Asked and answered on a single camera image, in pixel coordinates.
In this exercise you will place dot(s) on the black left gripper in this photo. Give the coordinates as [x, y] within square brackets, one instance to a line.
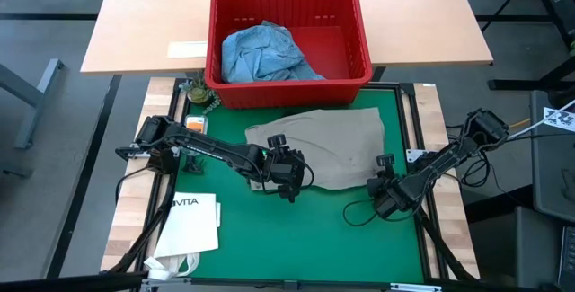
[285, 168]

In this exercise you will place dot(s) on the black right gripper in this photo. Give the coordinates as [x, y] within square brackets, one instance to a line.
[395, 193]

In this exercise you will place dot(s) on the beige garment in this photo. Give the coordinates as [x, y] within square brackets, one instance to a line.
[337, 144]

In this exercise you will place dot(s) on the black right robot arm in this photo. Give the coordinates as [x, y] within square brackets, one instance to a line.
[458, 153]

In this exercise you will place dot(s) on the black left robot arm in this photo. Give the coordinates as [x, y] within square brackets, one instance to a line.
[197, 146]

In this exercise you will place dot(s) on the red plastic laundry bin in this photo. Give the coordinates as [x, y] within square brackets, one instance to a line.
[287, 96]

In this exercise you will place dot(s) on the green table mat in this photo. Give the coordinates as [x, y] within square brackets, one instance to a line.
[292, 242]

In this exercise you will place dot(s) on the small black stand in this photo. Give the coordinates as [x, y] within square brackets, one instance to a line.
[194, 165]

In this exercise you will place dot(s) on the white tote bag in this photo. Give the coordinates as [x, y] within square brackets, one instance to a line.
[188, 229]

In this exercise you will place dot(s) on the white box with orange label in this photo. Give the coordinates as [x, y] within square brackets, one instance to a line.
[197, 123]

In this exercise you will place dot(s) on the small potted succulent plant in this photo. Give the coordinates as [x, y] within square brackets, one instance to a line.
[200, 94]

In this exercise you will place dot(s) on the light blue garment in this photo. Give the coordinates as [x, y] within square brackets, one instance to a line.
[265, 56]

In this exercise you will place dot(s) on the grey box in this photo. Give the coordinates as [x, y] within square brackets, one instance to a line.
[512, 247]

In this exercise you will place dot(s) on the pale paper strip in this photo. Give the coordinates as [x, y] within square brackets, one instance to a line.
[188, 50]

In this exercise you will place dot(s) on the grey cabinet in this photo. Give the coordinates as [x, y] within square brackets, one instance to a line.
[552, 170]

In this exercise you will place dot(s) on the white printed sign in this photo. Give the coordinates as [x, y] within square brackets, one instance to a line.
[559, 119]

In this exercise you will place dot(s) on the light wooden table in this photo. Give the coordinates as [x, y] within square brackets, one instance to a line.
[148, 22]

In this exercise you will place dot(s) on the grey metal table leg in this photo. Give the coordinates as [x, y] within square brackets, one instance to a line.
[38, 99]

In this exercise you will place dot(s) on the black metal table legs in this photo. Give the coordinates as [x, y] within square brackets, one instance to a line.
[552, 4]

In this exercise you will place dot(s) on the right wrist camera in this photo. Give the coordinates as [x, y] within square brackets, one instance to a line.
[385, 160]

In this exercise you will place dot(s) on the black metal station frame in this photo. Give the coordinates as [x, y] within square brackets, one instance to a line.
[411, 103]

